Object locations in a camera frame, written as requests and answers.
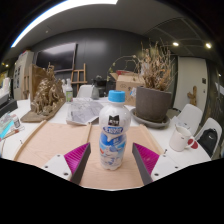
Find cardboard box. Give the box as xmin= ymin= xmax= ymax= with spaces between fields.
xmin=109 ymin=70 xmax=146 ymax=107

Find white ceramic mug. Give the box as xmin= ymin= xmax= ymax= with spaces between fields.
xmin=168 ymin=121 xmax=195 ymax=153

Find beige wooden-framed panel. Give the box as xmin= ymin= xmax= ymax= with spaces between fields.
xmin=13 ymin=119 xmax=165 ymax=190

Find white chair with backpack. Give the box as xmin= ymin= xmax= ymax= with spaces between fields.
xmin=194 ymin=117 xmax=223 ymax=159

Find teal packet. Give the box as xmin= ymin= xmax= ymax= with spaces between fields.
xmin=0 ymin=111 xmax=18 ymax=139

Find white blue-capped drink bottle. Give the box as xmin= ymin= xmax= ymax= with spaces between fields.
xmin=98 ymin=89 xmax=132 ymax=171

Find wooden easel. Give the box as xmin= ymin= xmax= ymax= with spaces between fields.
xmin=70 ymin=62 xmax=88 ymax=93

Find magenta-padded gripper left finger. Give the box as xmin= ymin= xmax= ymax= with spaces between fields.
xmin=42 ymin=142 xmax=92 ymax=185

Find dried plant in grey pot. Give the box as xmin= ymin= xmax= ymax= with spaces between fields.
xmin=132 ymin=39 xmax=175 ymax=123

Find green-labelled small bottle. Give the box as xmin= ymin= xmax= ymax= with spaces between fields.
xmin=65 ymin=78 xmax=74 ymax=103

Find black backpack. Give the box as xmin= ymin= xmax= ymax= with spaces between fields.
xmin=197 ymin=128 xmax=219 ymax=158

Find black wall screen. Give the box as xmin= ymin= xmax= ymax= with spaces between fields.
xmin=35 ymin=42 xmax=78 ymax=73

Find white chair with papers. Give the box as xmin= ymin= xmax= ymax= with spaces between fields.
xmin=171 ymin=103 xmax=203 ymax=136

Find plain white chair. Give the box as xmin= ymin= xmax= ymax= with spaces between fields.
xmin=77 ymin=84 xmax=95 ymax=99

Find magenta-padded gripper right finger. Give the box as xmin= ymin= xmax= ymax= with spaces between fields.
xmin=131 ymin=143 xmax=183 ymax=186

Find brown wooden figure statue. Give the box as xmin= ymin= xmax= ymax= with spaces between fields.
xmin=186 ymin=85 xmax=198 ymax=107

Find printed paper sheets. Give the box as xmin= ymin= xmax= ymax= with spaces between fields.
xmin=65 ymin=99 xmax=105 ymax=126

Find grey plant saucer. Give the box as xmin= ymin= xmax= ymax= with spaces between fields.
xmin=129 ymin=107 xmax=172 ymax=130

